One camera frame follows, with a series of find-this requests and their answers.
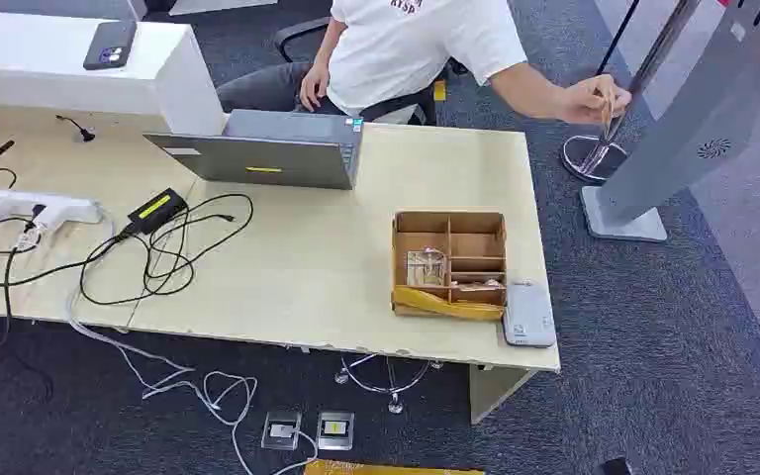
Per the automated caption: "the chrome pole round base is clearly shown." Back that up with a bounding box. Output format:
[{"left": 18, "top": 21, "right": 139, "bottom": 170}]
[{"left": 561, "top": 0, "right": 700, "bottom": 186}]

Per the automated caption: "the person's left hand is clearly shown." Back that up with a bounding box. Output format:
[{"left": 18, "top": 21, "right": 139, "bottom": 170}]
[{"left": 556, "top": 73, "right": 633, "bottom": 126}]

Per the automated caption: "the white power strip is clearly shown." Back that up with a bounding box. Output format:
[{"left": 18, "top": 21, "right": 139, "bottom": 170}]
[{"left": 0, "top": 189, "right": 105, "bottom": 232}]

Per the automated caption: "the black power cable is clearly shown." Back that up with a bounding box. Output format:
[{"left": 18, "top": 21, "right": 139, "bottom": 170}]
[{"left": 0, "top": 167, "right": 255, "bottom": 350}]

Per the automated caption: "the wooden card box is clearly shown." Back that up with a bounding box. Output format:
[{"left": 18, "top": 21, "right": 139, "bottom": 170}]
[{"left": 390, "top": 209, "right": 509, "bottom": 323}]

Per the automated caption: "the floor socket white insert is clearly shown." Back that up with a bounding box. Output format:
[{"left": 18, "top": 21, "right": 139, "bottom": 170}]
[{"left": 260, "top": 410, "right": 303, "bottom": 452}]

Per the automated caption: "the grey kiosk stand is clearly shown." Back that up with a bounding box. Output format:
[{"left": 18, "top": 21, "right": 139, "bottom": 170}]
[{"left": 579, "top": 0, "right": 760, "bottom": 244}]

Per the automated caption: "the grey laptop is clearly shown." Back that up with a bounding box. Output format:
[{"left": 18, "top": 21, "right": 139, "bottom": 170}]
[{"left": 142, "top": 108, "right": 364, "bottom": 192}]

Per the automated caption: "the person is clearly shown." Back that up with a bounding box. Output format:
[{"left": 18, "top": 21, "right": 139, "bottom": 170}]
[{"left": 216, "top": 0, "right": 633, "bottom": 126}]

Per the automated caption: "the black power brick yellow label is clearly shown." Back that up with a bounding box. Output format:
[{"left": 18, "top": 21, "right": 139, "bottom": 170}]
[{"left": 127, "top": 188, "right": 190, "bottom": 236}]

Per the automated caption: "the yellow board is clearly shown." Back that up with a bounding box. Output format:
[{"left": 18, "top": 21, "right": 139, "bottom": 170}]
[{"left": 303, "top": 458, "right": 487, "bottom": 475}]

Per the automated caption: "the person's right hand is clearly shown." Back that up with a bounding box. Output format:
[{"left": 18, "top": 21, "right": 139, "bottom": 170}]
[{"left": 298, "top": 61, "right": 331, "bottom": 113}]

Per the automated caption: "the dark smartphone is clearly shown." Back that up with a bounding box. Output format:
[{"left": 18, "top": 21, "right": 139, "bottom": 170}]
[{"left": 82, "top": 19, "right": 139, "bottom": 71}]

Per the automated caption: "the black desk cable plug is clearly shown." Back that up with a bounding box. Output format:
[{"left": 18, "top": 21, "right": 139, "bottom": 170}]
[{"left": 54, "top": 114, "right": 97, "bottom": 144}]

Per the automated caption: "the pale desk leg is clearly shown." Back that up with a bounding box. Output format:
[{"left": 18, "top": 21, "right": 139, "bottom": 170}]
[{"left": 468, "top": 363, "right": 539, "bottom": 427}]

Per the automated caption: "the floor socket yellow insert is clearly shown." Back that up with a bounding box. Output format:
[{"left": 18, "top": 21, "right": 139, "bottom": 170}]
[{"left": 315, "top": 410, "right": 356, "bottom": 452}]

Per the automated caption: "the yellow envelope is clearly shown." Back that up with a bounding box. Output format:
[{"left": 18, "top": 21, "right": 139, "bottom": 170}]
[{"left": 391, "top": 285, "right": 505, "bottom": 323}]

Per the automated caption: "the pale grey flat device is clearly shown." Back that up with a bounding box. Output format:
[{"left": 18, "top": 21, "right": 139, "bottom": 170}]
[{"left": 501, "top": 281, "right": 559, "bottom": 349}]

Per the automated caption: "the white cabinet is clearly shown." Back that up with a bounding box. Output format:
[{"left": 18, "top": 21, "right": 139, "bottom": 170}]
[{"left": 0, "top": 9, "right": 227, "bottom": 137}]

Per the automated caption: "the white floor cable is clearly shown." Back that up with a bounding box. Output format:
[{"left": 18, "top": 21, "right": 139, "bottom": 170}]
[{"left": 64, "top": 288, "right": 320, "bottom": 475}]

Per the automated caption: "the chrome chair base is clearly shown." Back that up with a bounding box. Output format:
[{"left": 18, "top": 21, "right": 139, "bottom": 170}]
[{"left": 332, "top": 353, "right": 445, "bottom": 417}]

